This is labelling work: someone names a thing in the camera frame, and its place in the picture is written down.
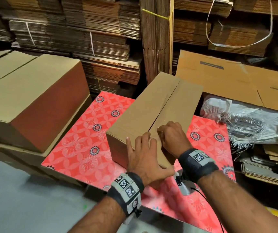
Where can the person's left hand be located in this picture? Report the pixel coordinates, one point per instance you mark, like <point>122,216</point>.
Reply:
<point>146,162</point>

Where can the small brown cardboard box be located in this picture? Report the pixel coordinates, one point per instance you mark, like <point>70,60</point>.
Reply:
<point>144,111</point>

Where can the yellow-tied cardboard bundle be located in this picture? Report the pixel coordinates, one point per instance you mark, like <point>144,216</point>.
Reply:
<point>156,41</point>

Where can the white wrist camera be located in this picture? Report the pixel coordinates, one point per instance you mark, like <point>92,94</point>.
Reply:
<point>132,215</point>
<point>182,183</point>

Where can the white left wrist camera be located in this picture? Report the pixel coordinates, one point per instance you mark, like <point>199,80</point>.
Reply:
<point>132,215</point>

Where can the person's right forearm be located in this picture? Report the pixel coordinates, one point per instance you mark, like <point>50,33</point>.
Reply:
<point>241,206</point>

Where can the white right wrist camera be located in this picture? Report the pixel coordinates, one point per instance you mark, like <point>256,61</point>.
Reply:
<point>182,183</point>

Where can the wall of cardboard stacks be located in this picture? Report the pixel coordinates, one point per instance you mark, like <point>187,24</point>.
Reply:
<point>80,26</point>

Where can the red patterned table cloth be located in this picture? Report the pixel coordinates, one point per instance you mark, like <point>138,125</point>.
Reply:
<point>78,152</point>

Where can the low pile of cardboard sheets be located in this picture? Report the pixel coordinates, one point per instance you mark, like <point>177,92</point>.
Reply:
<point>270,165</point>

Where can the white woven sack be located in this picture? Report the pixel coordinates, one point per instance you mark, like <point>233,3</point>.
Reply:
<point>255,123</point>

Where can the person's right hand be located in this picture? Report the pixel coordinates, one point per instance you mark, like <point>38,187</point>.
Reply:
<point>174,138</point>

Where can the person's left forearm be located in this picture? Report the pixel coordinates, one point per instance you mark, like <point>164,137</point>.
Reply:
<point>97,220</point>

